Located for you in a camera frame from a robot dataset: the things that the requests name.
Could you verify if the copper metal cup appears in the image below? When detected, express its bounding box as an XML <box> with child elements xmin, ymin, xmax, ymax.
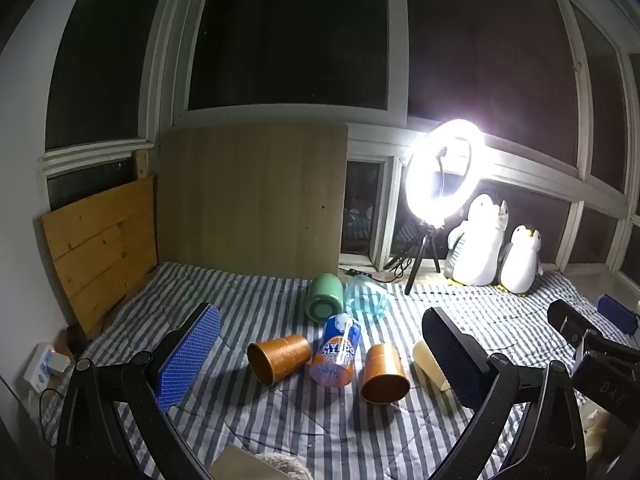
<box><xmin>247</xmin><ymin>334</ymin><xmax>313</xmax><ymax>387</ymax></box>
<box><xmin>360</xmin><ymin>343</ymin><xmax>411</xmax><ymax>405</ymax></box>

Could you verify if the small penguin plush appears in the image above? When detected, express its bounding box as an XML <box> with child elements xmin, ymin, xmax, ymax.
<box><xmin>496</xmin><ymin>224</ymin><xmax>545</xmax><ymax>297</ymax></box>

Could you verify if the cream plastic cup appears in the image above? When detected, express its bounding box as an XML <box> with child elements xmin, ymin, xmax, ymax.
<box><xmin>412</xmin><ymin>340</ymin><xmax>453</xmax><ymax>392</ymax></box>

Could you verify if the striped blanket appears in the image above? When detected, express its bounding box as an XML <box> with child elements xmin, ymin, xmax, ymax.
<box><xmin>37</xmin><ymin>260</ymin><xmax>640</xmax><ymax>480</ymax></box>

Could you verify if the grey fuzzy cloth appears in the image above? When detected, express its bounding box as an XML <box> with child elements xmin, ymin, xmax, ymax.
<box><xmin>254</xmin><ymin>452</ymin><xmax>314</xmax><ymax>480</ymax></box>

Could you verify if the white window frame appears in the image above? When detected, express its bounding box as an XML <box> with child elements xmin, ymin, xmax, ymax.
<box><xmin>37</xmin><ymin>0</ymin><xmax>640</xmax><ymax>277</ymax></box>

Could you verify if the thin black cable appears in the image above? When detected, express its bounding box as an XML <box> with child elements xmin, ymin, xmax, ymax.
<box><xmin>29</xmin><ymin>386</ymin><xmax>67</xmax><ymax>447</ymax></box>

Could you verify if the pine plank headboard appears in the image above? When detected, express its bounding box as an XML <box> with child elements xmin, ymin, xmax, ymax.
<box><xmin>41</xmin><ymin>147</ymin><xmax>160</xmax><ymax>342</ymax></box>

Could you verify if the white power strip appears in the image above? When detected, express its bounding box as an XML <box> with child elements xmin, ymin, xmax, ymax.
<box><xmin>22</xmin><ymin>342</ymin><xmax>71</xmax><ymax>392</ymax></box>

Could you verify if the white ring light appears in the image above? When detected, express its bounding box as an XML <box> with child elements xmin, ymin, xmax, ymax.
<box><xmin>404</xmin><ymin>118</ymin><xmax>487</xmax><ymax>232</ymax></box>

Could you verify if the beige cloth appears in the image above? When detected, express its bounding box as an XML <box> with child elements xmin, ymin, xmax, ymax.
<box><xmin>579</xmin><ymin>402</ymin><xmax>640</xmax><ymax>480</ymax></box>

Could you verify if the black tripod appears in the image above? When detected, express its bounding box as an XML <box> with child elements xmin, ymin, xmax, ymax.
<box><xmin>385</xmin><ymin>220</ymin><xmax>443</xmax><ymax>296</ymax></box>

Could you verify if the cardboard piece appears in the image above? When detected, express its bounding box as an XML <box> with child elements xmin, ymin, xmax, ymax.
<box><xmin>209</xmin><ymin>452</ymin><xmax>262</xmax><ymax>480</ymax></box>

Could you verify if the black tripod cable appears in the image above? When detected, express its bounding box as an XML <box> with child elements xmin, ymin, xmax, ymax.
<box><xmin>384</xmin><ymin>252</ymin><xmax>407</xmax><ymax>280</ymax></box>

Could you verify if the clear blue plastic cup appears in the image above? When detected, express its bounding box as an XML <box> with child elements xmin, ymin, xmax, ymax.
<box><xmin>343</xmin><ymin>275</ymin><xmax>392</xmax><ymax>319</ymax></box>

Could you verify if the large penguin plush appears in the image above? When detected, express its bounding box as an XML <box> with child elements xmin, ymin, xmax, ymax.
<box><xmin>444</xmin><ymin>193</ymin><xmax>510</xmax><ymax>287</ymax></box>

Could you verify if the green cup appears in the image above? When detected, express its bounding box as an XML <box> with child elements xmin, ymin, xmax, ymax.
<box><xmin>306</xmin><ymin>273</ymin><xmax>345</xmax><ymax>323</ymax></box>

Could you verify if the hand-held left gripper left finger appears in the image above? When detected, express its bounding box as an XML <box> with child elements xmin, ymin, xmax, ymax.
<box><xmin>55</xmin><ymin>302</ymin><xmax>221</xmax><ymax>480</ymax></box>

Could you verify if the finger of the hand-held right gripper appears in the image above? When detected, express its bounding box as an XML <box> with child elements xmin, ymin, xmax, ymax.
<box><xmin>546</xmin><ymin>299</ymin><xmax>607</xmax><ymax>347</ymax></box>
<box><xmin>596</xmin><ymin>293</ymin><xmax>640</xmax><ymax>337</ymax></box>

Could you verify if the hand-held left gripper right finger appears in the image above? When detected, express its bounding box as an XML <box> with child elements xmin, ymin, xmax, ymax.
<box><xmin>422</xmin><ymin>306</ymin><xmax>587</xmax><ymax>480</ymax></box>

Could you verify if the light plywood board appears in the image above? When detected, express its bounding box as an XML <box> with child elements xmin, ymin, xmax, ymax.
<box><xmin>157</xmin><ymin>122</ymin><xmax>349</xmax><ymax>281</ymax></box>

